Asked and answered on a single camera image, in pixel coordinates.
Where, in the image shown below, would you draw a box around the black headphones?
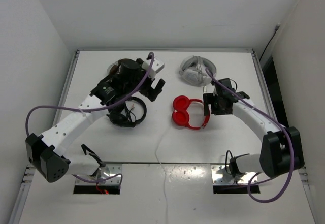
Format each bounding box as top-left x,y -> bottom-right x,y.
106,97 -> 147,128

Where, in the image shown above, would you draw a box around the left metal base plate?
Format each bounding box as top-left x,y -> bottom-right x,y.
75,164 -> 123,187

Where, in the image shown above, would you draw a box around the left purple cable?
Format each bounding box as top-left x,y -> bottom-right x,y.
26,51 -> 124,186

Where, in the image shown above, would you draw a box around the black wall cable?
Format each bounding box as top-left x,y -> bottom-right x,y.
260,23 -> 281,62

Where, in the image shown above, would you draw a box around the brown silver headphones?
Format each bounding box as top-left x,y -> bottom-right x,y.
107,59 -> 123,75

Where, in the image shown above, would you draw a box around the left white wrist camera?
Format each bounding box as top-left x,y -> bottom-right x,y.
142,58 -> 165,80

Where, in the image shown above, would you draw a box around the white headphone cable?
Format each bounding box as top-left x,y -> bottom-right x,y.
155,127 -> 173,224

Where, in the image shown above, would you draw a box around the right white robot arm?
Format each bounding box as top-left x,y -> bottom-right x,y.
203,78 -> 305,178

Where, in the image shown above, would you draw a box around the white grey headphones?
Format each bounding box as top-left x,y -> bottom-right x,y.
179,55 -> 217,86

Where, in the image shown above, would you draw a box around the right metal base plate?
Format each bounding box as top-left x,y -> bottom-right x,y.
211,165 -> 255,186

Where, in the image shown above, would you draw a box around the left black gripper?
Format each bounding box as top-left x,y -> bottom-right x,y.
124,58 -> 164,101

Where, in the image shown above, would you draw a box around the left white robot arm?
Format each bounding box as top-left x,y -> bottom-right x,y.
25,53 -> 165,183

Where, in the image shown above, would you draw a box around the metal base plate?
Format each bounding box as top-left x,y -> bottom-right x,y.
211,165 -> 255,186
75,164 -> 123,187

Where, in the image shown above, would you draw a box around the red headphones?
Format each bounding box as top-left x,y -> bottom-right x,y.
172,95 -> 210,130

